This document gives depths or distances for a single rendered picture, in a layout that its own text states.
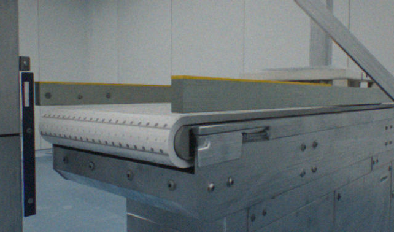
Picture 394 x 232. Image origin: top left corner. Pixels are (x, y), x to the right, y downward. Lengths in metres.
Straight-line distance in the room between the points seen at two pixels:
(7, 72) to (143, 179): 0.24
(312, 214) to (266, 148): 0.30
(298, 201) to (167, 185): 0.31
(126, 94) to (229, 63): 3.84
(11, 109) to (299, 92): 0.39
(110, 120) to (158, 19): 4.94
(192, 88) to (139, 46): 5.27
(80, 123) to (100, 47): 5.91
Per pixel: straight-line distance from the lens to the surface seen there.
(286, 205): 0.61
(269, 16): 4.22
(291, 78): 0.78
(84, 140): 0.45
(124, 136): 0.38
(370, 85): 0.95
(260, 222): 0.54
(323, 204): 0.77
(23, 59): 0.56
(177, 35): 5.03
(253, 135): 0.42
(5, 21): 0.55
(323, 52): 1.37
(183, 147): 0.34
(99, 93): 0.59
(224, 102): 0.37
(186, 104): 0.33
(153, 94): 0.66
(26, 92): 0.55
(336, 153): 0.66
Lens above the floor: 0.96
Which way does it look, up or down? 3 degrees down
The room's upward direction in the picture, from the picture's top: straight up
